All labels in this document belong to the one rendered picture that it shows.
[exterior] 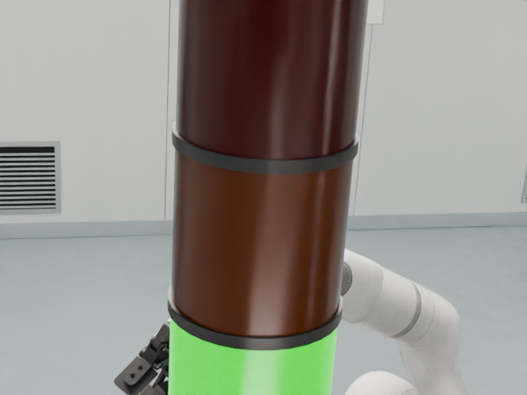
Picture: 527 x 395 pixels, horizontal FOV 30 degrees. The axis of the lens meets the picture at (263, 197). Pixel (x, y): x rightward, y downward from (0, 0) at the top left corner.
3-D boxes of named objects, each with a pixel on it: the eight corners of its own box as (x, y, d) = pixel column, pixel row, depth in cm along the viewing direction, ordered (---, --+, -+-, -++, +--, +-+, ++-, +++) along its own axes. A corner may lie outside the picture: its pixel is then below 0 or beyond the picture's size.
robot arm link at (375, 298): (444, 365, 130) (302, 308, 109) (358, 325, 142) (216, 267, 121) (470, 303, 131) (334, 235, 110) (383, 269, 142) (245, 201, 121)
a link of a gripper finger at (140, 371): (172, 346, 107) (129, 391, 104) (175, 357, 110) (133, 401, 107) (150, 329, 108) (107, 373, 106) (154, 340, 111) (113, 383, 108)
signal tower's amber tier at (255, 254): (360, 335, 26) (378, 168, 25) (182, 344, 25) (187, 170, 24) (315, 261, 31) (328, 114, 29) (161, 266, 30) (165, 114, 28)
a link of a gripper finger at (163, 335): (190, 309, 108) (155, 346, 106) (199, 333, 114) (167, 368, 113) (182, 302, 108) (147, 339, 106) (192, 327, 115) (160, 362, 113)
